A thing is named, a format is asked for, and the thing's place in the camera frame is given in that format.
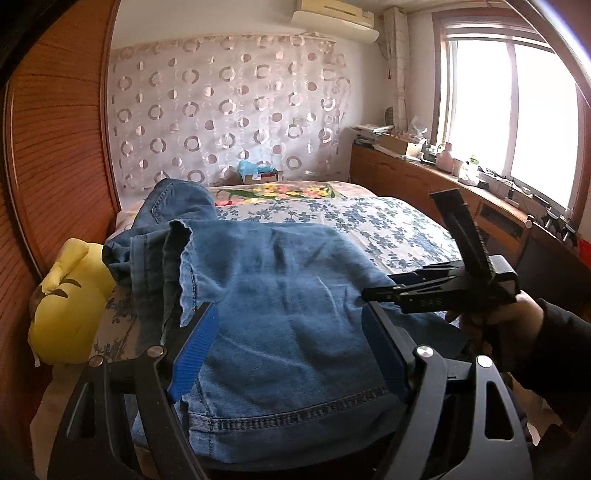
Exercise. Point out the circle-patterned sheer curtain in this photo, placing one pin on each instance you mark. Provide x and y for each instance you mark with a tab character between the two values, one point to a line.
207	106

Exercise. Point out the white air conditioner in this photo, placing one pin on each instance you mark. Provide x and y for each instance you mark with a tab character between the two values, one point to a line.
332	18

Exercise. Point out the small cardboard box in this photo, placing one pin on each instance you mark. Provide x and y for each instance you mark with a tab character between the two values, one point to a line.
261	177

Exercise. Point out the colourful floral blanket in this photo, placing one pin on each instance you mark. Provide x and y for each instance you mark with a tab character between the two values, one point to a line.
277	190

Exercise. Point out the long wooden cabinet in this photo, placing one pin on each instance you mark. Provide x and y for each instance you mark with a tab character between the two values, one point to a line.
397	175

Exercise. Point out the yellow plush toy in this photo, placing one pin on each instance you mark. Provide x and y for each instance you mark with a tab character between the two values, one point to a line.
69	318

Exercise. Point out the blue denim pants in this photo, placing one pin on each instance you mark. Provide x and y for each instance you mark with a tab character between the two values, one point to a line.
286	300

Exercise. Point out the stack of papers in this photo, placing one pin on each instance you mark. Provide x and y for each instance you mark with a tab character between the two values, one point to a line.
369	131

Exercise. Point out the open cardboard box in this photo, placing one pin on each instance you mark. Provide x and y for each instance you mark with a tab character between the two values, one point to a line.
399	145

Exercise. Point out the beige window curtain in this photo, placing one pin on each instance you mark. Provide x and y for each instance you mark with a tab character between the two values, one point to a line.
397	69

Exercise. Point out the pink bottle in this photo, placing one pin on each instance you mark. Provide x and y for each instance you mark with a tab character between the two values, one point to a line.
444	157

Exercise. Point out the window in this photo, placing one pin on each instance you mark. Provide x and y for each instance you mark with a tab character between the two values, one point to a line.
475	101

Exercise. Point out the blue floral bedsheet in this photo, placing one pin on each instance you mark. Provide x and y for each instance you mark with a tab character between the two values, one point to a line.
360	221

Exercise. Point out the wooden wardrobe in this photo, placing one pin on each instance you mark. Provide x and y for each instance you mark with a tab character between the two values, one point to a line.
55	161

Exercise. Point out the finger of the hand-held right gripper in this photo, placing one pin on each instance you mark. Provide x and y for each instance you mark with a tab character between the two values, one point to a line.
461	226
415	284

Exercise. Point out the person's right hand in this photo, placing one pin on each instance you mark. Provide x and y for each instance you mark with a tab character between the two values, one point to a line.
512	323

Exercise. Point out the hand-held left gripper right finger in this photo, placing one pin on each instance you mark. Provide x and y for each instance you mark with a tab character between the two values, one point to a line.
381	355

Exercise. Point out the person's right forearm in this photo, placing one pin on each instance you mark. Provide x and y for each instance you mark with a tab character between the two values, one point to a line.
563	350

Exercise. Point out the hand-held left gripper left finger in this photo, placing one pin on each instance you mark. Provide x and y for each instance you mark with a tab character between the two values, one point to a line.
198	350

